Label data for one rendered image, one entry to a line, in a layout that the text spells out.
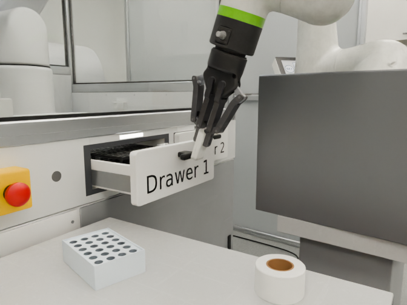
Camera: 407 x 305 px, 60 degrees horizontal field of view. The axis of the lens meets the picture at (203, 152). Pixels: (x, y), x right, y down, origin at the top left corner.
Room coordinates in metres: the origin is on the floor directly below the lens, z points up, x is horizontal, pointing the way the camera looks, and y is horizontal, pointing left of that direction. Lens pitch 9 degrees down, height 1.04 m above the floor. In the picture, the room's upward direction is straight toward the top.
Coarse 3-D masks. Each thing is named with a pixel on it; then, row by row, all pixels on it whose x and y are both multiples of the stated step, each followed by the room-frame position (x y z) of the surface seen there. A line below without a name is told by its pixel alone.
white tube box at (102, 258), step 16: (64, 240) 0.56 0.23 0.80; (80, 240) 0.56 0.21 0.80; (96, 240) 0.57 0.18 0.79; (112, 240) 0.57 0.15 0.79; (128, 240) 0.55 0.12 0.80; (64, 256) 0.55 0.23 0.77; (80, 256) 0.50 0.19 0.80; (96, 256) 0.50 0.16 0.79; (112, 256) 0.50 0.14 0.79; (128, 256) 0.50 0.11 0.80; (144, 256) 0.52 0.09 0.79; (80, 272) 0.50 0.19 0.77; (96, 272) 0.47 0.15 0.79; (112, 272) 0.48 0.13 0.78; (128, 272) 0.50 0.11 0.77; (96, 288) 0.47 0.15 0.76
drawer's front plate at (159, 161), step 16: (176, 144) 0.78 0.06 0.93; (192, 144) 0.83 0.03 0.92; (144, 160) 0.69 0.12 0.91; (160, 160) 0.73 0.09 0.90; (176, 160) 0.78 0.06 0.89; (192, 160) 0.83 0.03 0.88; (208, 160) 0.89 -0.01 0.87; (144, 176) 0.69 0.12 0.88; (160, 176) 0.73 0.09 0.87; (208, 176) 0.89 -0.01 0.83; (144, 192) 0.69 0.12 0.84; (160, 192) 0.73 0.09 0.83
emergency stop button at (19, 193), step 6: (12, 186) 0.55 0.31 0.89; (18, 186) 0.55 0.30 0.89; (24, 186) 0.56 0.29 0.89; (6, 192) 0.55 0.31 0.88; (12, 192) 0.55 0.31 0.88; (18, 192) 0.55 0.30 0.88; (24, 192) 0.56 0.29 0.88; (30, 192) 0.57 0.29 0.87; (6, 198) 0.54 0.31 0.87; (12, 198) 0.54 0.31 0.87; (18, 198) 0.55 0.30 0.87; (24, 198) 0.56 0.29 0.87; (12, 204) 0.55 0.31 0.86; (18, 204) 0.55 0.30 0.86; (24, 204) 0.56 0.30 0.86
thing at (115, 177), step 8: (96, 160) 0.76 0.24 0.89; (96, 168) 0.76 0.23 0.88; (104, 168) 0.74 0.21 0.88; (112, 168) 0.73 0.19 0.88; (120, 168) 0.72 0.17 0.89; (128, 168) 0.71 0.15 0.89; (96, 176) 0.76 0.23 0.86; (104, 176) 0.74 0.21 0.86; (112, 176) 0.73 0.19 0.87; (120, 176) 0.72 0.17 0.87; (128, 176) 0.70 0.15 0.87; (96, 184) 0.76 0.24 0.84; (104, 184) 0.74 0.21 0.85; (112, 184) 0.73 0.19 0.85; (120, 184) 0.72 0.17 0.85; (128, 184) 0.70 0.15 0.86; (128, 192) 0.71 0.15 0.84
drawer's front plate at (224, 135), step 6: (186, 132) 1.04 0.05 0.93; (192, 132) 1.06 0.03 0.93; (174, 138) 1.01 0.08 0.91; (180, 138) 1.01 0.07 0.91; (186, 138) 1.04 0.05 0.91; (192, 138) 1.06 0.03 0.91; (222, 138) 1.22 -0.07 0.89; (216, 144) 1.18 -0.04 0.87; (222, 144) 1.22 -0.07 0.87; (216, 150) 1.18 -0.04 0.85; (222, 150) 1.22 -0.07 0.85; (216, 156) 1.18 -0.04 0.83; (222, 156) 1.22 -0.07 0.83
